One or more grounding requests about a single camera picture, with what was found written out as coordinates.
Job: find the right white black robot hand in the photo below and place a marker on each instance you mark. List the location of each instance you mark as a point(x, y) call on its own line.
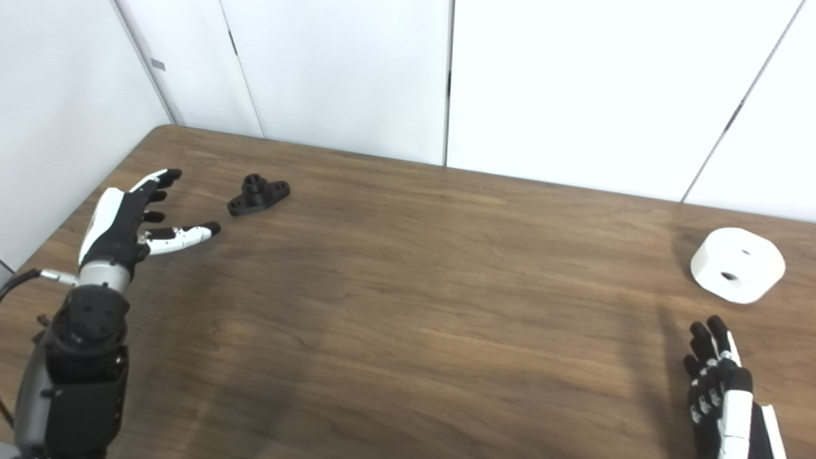
point(733, 421)

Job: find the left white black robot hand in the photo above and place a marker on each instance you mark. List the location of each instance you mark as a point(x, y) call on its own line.
point(118, 229)

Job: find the black flanged holder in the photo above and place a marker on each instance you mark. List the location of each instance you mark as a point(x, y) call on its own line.
point(255, 194)

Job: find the round white plastic piece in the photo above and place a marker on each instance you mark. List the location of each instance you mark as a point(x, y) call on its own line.
point(746, 255)

